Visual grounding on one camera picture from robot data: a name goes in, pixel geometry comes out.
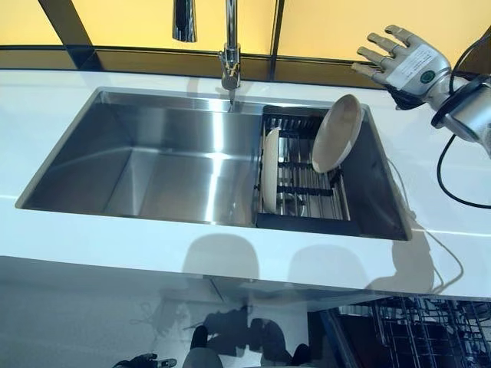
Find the round sink drain strainer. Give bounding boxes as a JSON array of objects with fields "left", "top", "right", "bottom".
[{"left": 282, "top": 192, "right": 308, "bottom": 216}]

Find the small cream plate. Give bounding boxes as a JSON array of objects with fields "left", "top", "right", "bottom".
[{"left": 261, "top": 128, "right": 281, "bottom": 212}]

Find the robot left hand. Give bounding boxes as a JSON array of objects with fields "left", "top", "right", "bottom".
[{"left": 126, "top": 352, "right": 178, "bottom": 368}]

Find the black built-in dishwasher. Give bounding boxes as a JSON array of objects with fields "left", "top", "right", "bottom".
[{"left": 318, "top": 294, "right": 491, "bottom": 368}]

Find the black robot right foot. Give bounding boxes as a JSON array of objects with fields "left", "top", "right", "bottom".
[{"left": 291, "top": 343, "right": 311, "bottom": 367}]

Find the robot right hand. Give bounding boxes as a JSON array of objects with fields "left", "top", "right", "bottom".
[{"left": 351, "top": 25, "right": 452, "bottom": 111}]

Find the stainless steel sink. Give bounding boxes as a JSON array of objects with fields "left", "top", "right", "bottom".
[{"left": 17, "top": 86, "right": 414, "bottom": 242}]

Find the dishwasher wire rack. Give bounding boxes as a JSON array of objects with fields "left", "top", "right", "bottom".
[{"left": 367, "top": 297, "right": 491, "bottom": 368}]

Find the large cream plate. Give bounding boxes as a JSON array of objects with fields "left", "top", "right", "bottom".
[{"left": 311, "top": 94, "right": 362, "bottom": 173}]

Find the black sink dish rack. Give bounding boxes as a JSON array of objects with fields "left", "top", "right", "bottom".
[{"left": 255, "top": 103, "right": 361, "bottom": 233}]

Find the chrome pull-down faucet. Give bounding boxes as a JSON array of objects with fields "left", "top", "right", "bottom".
[{"left": 171, "top": 0, "right": 242, "bottom": 112}]

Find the grey robot left leg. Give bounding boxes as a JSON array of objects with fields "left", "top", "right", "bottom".
[{"left": 183, "top": 347, "right": 223, "bottom": 368}]

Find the black robot left foot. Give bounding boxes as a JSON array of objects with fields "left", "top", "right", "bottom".
[{"left": 190, "top": 325, "right": 210, "bottom": 350}]

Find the black robot foot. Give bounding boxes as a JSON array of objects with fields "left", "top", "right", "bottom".
[
  {"left": 291, "top": 343, "right": 311, "bottom": 367},
  {"left": 190, "top": 325, "right": 210, "bottom": 350}
]

